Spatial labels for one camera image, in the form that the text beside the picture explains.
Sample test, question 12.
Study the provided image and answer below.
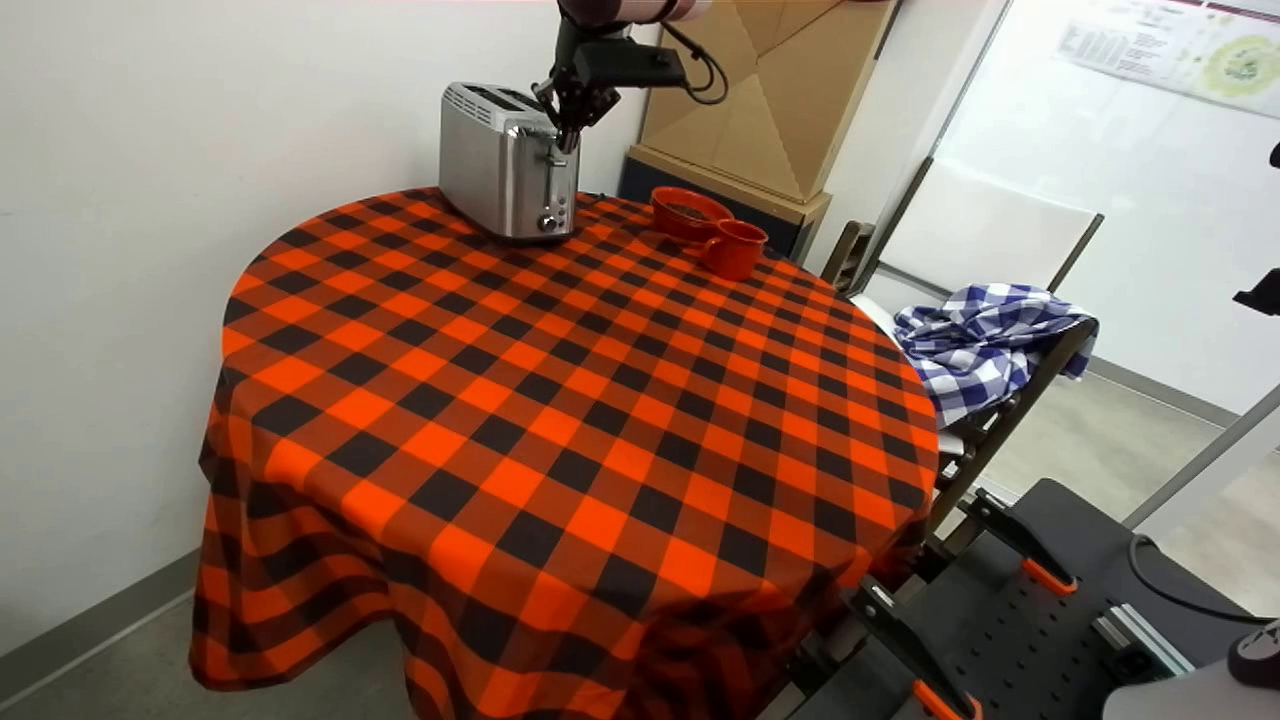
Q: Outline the white board panel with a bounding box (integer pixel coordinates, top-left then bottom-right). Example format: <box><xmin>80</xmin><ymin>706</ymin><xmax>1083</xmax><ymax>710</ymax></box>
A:
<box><xmin>855</xmin><ymin>0</ymin><xmax>1280</xmax><ymax>420</ymax></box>

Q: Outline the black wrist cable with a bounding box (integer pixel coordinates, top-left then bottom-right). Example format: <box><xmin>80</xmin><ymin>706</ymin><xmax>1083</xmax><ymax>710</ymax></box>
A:
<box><xmin>656</xmin><ymin>12</ymin><xmax>736</xmax><ymax>106</ymax></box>

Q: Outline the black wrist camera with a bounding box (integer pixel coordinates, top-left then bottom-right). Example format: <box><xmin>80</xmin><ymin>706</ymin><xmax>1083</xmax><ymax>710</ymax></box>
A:
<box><xmin>603</xmin><ymin>35</ymin><xmax>690</xmax><ymax>92</ymax></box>

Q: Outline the large folded cardboard sheet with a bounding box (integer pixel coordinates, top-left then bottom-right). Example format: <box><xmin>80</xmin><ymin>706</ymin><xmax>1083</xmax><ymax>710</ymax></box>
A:
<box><xmin>624</xmin><ymin>0</ymin><xmax>905</xmax><ymax>229</ymax></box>

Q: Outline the red mug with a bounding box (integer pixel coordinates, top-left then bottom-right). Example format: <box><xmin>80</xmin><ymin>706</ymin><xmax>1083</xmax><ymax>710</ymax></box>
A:
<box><xmin>695</xmin><ymin>214</ymin><xmax>775</xmax><ymax>287</ymax></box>

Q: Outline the red bowl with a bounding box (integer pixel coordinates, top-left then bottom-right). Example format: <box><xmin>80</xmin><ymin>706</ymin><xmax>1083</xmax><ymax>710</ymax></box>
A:
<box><xmin>643</xmin><ymin>179</ymin><xmax>741</xmax><ymax>252</ymax></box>

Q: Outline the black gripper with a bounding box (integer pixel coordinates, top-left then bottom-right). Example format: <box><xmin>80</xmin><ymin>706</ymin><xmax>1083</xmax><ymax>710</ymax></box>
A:
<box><xmin>530</xmin><ymin>6</ymin><xmax>632</xmax><ymax>157</ymax></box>

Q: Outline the silver two-slot toaster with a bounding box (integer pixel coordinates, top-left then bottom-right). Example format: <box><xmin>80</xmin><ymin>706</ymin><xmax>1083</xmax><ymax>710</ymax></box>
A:
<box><xmin>434</xmin><ymin>80</ymin><xmax>587</xmax><ymax>246</ymax></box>

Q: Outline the white wall calendar sheet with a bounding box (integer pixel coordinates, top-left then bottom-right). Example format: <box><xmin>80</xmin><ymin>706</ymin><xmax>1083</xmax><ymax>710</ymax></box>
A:
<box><xmin>1057</xmin><ymin>0</ymin><xmax>1280</xmax><ymax>123</ymax></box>

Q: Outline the blue white checkered cloth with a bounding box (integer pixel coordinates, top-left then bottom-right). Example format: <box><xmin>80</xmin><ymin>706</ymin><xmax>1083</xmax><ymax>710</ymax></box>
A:
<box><xmin>888</xmin><ymin>279</ymin><xmax>1099</xmax><ymax>429</ymax></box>

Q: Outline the orange black plaid tablecloth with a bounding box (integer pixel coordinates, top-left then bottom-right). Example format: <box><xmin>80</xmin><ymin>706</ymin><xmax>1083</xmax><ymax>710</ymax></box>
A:
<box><xmin>184</xmin><ymin>182</ymin><xmax>948</xmax><ymax>720</ymax></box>

